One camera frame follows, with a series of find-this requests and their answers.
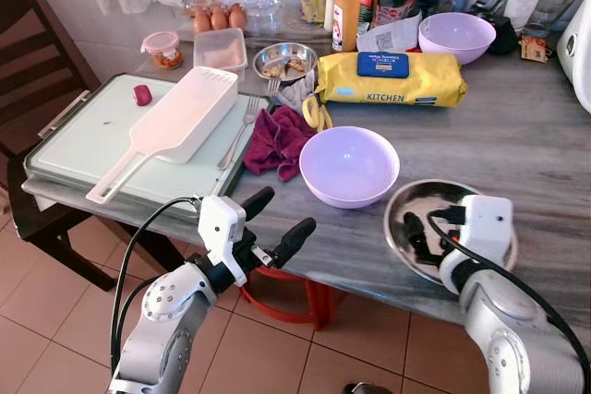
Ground dark robot foot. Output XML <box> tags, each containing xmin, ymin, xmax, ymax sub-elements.
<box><xmin>344</xmin><ymin>381</ymin><xmax>393</xmax><ymax>394</ymax></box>

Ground white plastic strainer scoop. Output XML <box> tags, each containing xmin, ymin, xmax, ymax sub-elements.
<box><xmin>86</xmin><ymin>66</ymin><xmax>239</xmax><ymax>205</ymax></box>

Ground pale green cutting board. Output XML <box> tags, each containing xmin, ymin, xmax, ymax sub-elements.
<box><xmin>23</xmin><ymin>73</ymin><xmax>269</xmax><ymax>215</ymax></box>

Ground small printed box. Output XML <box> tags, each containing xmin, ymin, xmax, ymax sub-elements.
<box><xmin>520</xmin><ymin>27</ymin><xmax>549</xmax><ymax>63</ymax></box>

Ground small black object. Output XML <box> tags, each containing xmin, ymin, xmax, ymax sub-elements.
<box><xmin>488</xmin><ymin>18</ymin><xmax>520</xmax><ymax>55</ymax></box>

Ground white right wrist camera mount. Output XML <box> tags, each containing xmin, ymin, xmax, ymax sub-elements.
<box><xmin>443</xmin><ymin>195</ymin><xmax>514</xmax><ymax>271</ymax></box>

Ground brown egg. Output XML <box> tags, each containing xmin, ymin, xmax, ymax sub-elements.
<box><xmin>228</xmin><ymin>4</ymin><xmax>248</xmax><ymax>30</ymax></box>
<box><xmin>191</xmin><ymin>7</ymin><xmax>212</xmax><ymax>33</ymax></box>
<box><xmin>211</xmin><ymin>6</ymin><xmax>230</xmax><ymax>31</ymax></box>

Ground round steel plate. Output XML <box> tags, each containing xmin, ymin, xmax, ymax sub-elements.
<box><xmin>383</xmin><ymin>179</ymin><xmax>518</xmax><ymax>286</ymax></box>

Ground clear square plastic container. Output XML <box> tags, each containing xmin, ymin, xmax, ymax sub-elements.
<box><xmin>193</xmin><ymin>28</ymin><xmax>248</xmax><ymax>74</ymax></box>

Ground maroon cloth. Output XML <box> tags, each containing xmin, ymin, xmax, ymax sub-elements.
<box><xmin>243</xmin><ymin>106</ymin><xmax>320</xmax><ymax>181</ymax></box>

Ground clear plastic egg tray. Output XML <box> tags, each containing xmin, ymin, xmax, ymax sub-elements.
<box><xmin>185</xmin><ymin>0</ymin><xmax>283</xmax><ymax>35</ymax></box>

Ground orange sauce squeeze bottle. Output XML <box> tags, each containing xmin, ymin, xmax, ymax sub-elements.
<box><xmin>332</xmin><ymin>0</ymin><xmax>363</xmax><ymax>52</ymax></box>

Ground small steel bowl with food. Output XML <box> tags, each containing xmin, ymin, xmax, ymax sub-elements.
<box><xmin>251</xmin><ymin>42</ymin><xmax>318</xmax><ymax>81</ymax></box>

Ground white paper with QR code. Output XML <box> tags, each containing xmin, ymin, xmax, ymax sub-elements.
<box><xmin>356</xmin><ymin>14</ymin><xmax>426</xmax><ymax>54</ymax></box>

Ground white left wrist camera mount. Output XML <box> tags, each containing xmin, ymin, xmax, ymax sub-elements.
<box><xmin>198</xmin><ymin>196</ymin><xmax>248</xmax><ymax>287</ymax></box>

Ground white kitchen cooking machine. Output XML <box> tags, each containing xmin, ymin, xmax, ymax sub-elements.
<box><xmin>557</xmin><ymin>0</ymin><xmax>591</xmax><ymax>114</ymax></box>

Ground small pink lidded tub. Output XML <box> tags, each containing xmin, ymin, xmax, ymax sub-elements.
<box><xmin>141</xmin><ymin>31</ymin><xmax>184</xmax><ymax>70</ymax></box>

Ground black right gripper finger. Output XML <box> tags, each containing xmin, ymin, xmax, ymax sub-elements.
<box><xmin>403</xmin><ymin>212</ymin><xmax>435</xmax><ymax>263</ymax></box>

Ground yellow kitchen wipes pack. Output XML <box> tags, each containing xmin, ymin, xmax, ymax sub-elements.
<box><xmin>316</xmin><ymin>51</ymin><xmax>469</xmax><ymax>107</ymax></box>

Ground lilac plastic bowl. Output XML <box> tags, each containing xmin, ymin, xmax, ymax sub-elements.
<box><xmin>417</xmin><ymin>12</ymin><xmax>497</xmax><ymax>65</ymax></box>
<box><xmin>299</xmin><ymin>126</ymin><xmax>401</xmax><ymax>209</ymax></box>

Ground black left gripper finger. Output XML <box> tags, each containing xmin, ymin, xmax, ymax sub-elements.
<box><xmin>238</xmin><ymin>186</ymin><xmax>276</xmax><ymax>222</ymax></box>
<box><xmin>270</xmin><ymin>218</ymin><xmax>317</xmax><ymax>269</ymax></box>

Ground dark wooden chair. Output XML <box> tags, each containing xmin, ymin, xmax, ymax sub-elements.
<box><xmin>0</xmin><ymin>0</ymin><xmax>116</xmax><ymax>293</ymax></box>

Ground yellow handled scissors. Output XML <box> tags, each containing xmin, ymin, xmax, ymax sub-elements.
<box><xmin>302</xmin><ymin>94</ymin><xmax>333</xmax><ymax>132</ymax></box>

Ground red plastic stool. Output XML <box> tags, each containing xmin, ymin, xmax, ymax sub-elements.
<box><xmin>238</xmin><ymin>265</ymin><xmax>333</xmax><ymax>331</ymax></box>

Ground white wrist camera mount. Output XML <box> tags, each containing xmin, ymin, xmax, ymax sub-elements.
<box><xmin>198</xmin><ymin>196</ymin><xmax>248</xmax><ymax>287</ymax></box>
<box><xmin>443</xmin><ymin>195</ymin><xmax>514</xmax><ymax>271</ymax></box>

